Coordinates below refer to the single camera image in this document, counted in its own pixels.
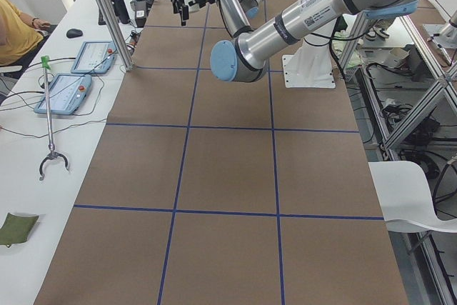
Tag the green cloth pouch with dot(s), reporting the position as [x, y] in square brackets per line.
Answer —
[16, 229]

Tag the white chair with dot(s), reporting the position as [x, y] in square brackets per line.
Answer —
[405, 198]

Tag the aluminium frame post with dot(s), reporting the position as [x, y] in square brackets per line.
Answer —
[115, 32]

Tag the black water bottle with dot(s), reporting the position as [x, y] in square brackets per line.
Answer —
[120, 11]

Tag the blue teach pendant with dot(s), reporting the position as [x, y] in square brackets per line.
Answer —
[94, 57]
[67, 92]

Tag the black computer mouse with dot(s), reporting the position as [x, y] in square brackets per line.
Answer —
[74, 33]

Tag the person in yellow shirt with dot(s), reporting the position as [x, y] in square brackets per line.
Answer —
[21, 35]

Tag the upper blue teach pendant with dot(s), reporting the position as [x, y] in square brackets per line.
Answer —
[94, 57]

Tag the green handled reacher grabber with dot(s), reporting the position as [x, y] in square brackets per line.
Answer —
[53, 154]

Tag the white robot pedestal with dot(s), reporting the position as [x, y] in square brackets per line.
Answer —
[310, 66]

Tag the lower blue teach pendant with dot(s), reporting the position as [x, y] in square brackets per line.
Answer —
[67, 92]

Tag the white mug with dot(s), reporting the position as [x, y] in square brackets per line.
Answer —
[193, 7]

